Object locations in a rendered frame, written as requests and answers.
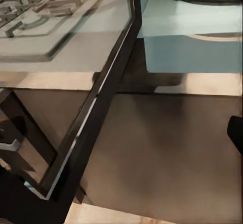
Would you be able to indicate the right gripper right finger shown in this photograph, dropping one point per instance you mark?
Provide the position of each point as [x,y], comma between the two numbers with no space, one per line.
[235,131]

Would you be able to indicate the microwave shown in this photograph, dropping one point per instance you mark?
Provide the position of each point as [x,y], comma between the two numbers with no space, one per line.
[60,65]

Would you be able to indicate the oven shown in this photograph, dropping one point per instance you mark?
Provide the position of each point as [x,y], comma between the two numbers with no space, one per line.
[79,196]

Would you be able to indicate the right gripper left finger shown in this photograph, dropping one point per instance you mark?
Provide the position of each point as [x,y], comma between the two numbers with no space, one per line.
[12,133]

